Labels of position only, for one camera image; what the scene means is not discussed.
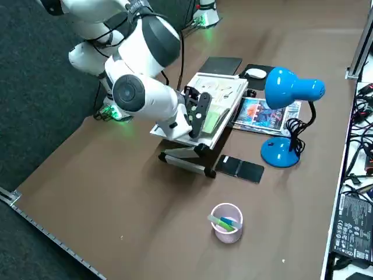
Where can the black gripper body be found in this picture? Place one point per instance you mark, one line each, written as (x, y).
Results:
(184, 102)

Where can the green cover book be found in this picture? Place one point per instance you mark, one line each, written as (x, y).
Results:
(224, 90)

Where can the blue desk lamp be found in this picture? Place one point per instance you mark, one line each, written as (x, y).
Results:
(279, 84)

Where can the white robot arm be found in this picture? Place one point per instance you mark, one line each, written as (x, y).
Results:
(140, 96)
(209, 14)

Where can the white folding book stand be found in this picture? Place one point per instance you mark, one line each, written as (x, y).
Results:
(215, 137)

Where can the grey laptop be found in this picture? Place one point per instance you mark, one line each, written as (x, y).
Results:
(221, 65)

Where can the plastic wrapped comic magazine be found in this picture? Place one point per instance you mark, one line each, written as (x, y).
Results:
(256, 112)

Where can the black mouse pad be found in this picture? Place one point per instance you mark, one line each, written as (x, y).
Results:
(256, 83)

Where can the black folding phone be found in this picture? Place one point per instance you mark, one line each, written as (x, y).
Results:
(239, 168)

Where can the white computer mouse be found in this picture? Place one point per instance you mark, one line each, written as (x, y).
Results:
(256, 73)

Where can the blue pen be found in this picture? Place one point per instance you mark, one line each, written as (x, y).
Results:
(227, 220)

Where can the green highlighter pen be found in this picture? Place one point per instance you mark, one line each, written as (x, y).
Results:
(223, 224)

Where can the pink mesh pen cup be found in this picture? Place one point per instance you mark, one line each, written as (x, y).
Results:
(227, 236)

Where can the black power brick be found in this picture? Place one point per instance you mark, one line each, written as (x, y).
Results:
(354, 224)

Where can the aluminium frame post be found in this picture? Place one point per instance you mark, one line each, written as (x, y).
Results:
(361, 43)

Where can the metal table edge rail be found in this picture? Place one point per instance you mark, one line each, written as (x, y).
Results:
(43, 230)

